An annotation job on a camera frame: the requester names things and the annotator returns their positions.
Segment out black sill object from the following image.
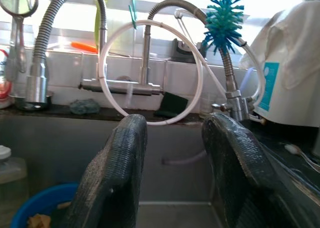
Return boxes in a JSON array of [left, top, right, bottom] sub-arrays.
[[171, 37, 208, 64]]

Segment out teal clothes peg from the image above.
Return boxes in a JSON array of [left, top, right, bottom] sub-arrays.
[[128, 0, 139, 30]]

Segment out white water purifier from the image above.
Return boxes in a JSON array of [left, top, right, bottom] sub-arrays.
[[251, 60, 320, 128]]

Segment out clear plastic hose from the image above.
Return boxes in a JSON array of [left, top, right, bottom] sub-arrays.
[[161, 149, 208, 167]]

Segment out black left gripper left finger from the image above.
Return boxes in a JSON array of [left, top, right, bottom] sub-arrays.
[[59, 114, 148, 228]]

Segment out blue grey scrub cloth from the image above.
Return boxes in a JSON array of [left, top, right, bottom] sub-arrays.
[[69, 98, 101, 116]]

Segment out dark green scouring pad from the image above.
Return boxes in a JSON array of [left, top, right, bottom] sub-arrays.
[[153, 91, 189, 119]]

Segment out steel kitchen sink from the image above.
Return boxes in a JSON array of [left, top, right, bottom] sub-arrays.
[[0, 114, 251, 228]]

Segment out brown food scraps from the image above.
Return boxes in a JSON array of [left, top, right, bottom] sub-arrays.
[[26, 212, 53, 228]]

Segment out orange handled tool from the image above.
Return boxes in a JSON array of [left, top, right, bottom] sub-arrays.
[[70, 40, 99, 55]]

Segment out steel wall mixer tap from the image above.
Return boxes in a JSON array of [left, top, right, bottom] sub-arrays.
[[79, 0, 254, 122]]

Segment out blue plastic bowl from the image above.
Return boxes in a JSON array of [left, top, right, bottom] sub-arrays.
[[9, 182, 81, 228]]

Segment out steel flexible spray faucet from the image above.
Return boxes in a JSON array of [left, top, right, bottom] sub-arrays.
[[24, 0, 109, 105]]

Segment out steel mesh strainer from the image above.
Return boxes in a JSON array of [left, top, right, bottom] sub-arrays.
[[0, 0, 40, 74]]

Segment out white red pump bottle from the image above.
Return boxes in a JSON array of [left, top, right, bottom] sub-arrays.
[[0, 47, 14, 110]]

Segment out thin white plastic tube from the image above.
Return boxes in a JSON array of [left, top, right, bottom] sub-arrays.
[[173, 9, 266, 125]]

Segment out white plastic tube hoop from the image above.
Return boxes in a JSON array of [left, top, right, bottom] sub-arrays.
[[98, 19, 205, 126]]

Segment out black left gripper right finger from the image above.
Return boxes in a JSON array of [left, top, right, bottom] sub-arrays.
[[201, 112, 313, 228]]

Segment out blue bottle brush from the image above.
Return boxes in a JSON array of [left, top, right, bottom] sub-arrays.
[[201, 0, 245, 56]]

